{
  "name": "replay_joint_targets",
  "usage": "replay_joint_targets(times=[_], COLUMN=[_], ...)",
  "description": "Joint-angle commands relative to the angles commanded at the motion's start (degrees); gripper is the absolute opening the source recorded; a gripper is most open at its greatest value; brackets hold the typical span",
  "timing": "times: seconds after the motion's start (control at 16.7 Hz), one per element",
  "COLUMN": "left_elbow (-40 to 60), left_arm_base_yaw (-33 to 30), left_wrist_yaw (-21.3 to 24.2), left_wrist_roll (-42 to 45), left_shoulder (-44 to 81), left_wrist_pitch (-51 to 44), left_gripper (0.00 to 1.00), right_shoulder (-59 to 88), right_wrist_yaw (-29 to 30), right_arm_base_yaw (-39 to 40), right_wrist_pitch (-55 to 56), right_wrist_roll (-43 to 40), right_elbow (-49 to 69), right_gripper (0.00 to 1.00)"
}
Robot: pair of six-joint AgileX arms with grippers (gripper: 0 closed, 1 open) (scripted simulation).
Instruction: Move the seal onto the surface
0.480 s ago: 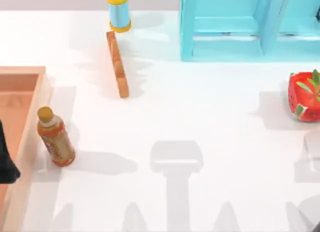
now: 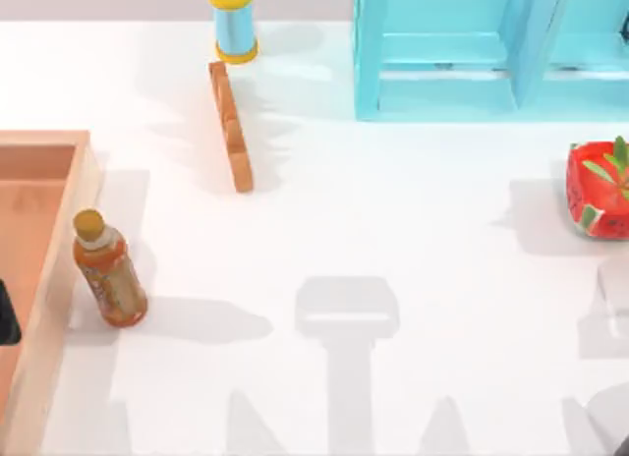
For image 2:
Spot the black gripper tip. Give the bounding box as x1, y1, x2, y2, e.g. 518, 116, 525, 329
0, 278, 23, 347

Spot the orange tea bottle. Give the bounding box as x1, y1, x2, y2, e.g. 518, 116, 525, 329
72, 208, 149, 329

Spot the shallow salmon-coloured box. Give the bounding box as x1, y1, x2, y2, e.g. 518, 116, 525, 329
0, 129, 104, 456

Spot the light blue rack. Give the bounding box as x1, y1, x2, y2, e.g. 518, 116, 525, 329
351, 0, 629, 124

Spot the blue and yellow cylinder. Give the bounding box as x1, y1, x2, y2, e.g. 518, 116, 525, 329
205, 0, 260, 65

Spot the orange wooden board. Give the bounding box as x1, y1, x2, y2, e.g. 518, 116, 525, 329
207, 61, 255, 194

